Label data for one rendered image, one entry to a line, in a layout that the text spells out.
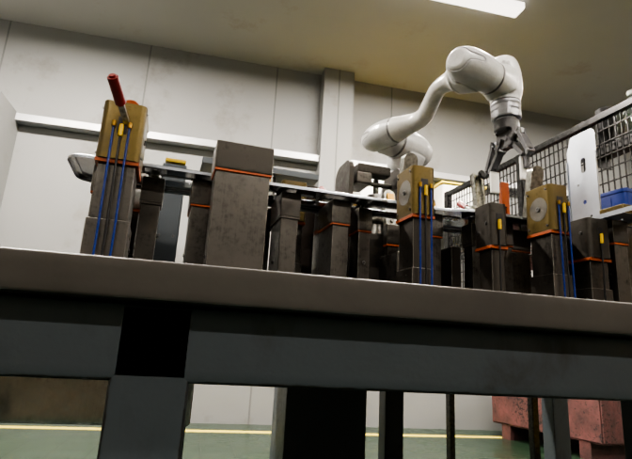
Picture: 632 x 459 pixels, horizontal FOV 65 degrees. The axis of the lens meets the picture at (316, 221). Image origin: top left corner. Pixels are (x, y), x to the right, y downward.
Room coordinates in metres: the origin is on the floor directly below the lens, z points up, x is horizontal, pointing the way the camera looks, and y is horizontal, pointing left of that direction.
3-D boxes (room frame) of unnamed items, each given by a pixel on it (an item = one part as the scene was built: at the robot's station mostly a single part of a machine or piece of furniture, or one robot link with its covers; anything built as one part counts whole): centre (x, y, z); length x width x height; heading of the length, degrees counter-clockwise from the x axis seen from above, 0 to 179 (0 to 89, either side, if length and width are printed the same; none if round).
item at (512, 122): (1.41, -0.57, 1.29); 0.08 x 0.07 x 0.09; 17
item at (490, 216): (1.17, -0.43, 0.84); 0.10 x 0.05 x 0.29; 17
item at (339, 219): (1.25, -0.05, 0.84); 0.12 x 0.05 x 0.29; 17
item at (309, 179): (1.53, 0.19, 1.16); 0.37 x 0.14 x 0.02; 107
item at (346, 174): (1.50, -0.16, 0.94); 0.18 x 0.13 x 0.49; 107
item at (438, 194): (4.44, -1.28, 2.02); 0.45 x 0.37 x 0.26; 102
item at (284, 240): (1.21, 0.08, 0.84); 0.12 x 0.05 x 0.29; 17
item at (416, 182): (1.11, -0.23, 0.87); 0.12 x 0.07 x 0.35; 17
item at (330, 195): (1.26, -0.11, 1.00); 1.38 x 0.22 x 0.02; 107
